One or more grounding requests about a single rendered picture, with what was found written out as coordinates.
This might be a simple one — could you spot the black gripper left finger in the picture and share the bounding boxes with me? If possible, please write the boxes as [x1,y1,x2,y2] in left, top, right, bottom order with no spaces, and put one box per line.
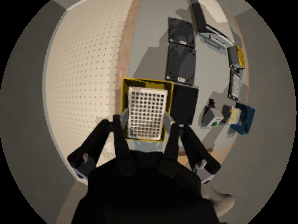
[67,108,137,181]

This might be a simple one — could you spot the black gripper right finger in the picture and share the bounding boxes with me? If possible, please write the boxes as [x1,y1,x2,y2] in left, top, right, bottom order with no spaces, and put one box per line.
[157,112,221,184]

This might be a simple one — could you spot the grey bench mat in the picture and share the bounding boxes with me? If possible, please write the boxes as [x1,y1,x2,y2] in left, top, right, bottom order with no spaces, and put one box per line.
[127,0,247,154]

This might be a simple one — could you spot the dark blue bin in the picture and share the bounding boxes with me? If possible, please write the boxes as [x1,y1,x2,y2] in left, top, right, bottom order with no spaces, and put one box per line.
[230,102,255,135]

